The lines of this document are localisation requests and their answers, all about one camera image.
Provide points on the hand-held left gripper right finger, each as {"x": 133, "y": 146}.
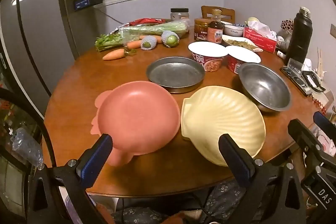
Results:
{"x": 236, "y": 161}

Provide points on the small white bottle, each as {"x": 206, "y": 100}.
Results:
{"x": 280, "y": 54}

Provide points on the black case with clear lid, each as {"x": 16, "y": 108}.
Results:
{"x": 296, "y": 79}

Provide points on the wooden chair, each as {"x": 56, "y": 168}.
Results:
{"x": 225, "y": 12}

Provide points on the steel plate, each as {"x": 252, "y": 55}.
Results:
{"x": 174, "y": 73}

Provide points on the black thermos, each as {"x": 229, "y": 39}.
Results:
{"x": 299, "y": 35}

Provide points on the blue box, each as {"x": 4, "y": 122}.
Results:
{"x": 82, "y": 3}

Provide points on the glass jar with black lid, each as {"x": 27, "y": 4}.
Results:
{"x": 179, "y": 14}

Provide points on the red instant noodle bowl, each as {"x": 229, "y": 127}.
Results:
{"x": 207, "y": 49}
{"x": 242, "y": 53}

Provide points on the crumpled white paper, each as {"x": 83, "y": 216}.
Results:
{"x": 307, "y": 64}

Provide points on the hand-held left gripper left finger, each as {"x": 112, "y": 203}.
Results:
{"x": 97, "y": 158}

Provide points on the yellow shell-shaped plate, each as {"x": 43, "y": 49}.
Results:
{"x": 223, "y": 113}

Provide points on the amber sauce jar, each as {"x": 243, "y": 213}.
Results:
{"x": 201, "y": 29}

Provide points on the pink plate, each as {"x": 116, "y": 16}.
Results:
{"x": 136, "y": 116}

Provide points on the green fruit in foam net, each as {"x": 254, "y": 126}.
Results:
{"x": 148, "y": 43}
{"x": 172, "y": 40}

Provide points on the carrot with green top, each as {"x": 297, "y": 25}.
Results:
{"x": 114, "y": 54}

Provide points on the wall socket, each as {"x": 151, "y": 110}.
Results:
{"x": 333, "y": 31}

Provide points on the red tissue box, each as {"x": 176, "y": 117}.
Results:
{"x": 258, "y": 40}

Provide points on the white ceramic bowl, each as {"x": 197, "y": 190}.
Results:
{"x": 233, "y": 30}

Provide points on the white plate of green vegetables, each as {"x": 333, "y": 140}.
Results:
{"x": 241, "y": 43}

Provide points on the grey refrigerator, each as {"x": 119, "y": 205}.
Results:
{"x": 34, "y": 29}

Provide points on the wooden sticks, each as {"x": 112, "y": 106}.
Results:
{"x": 319, "y": 61}

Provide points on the steel bowl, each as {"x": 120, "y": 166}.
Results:
{"x": 262, "y": 85}

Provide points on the blue-rimmed bowl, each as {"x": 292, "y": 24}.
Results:
{"x": 240, "y": 25}

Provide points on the clear plastic bottle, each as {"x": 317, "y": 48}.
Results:
{"x": 25, "y": 145}

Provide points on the red snack bag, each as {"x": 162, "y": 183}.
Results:
{"x": 147, "y": 21}

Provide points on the dark glass-door cabinet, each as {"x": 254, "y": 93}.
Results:
{"x": 10, "y": 113}

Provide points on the brown sauce bottle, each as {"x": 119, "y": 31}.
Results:
{"x": 215, "y": 29}

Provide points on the cream round lid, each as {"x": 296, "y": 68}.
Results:
{"x": 252, "y": 19}

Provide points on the celery bunch in plastic bag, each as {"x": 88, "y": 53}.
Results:
{"x": 152, "y": 29}

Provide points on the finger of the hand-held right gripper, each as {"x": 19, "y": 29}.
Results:
{"x": 324, "y": 120}
{"x": 302, "y": 132}

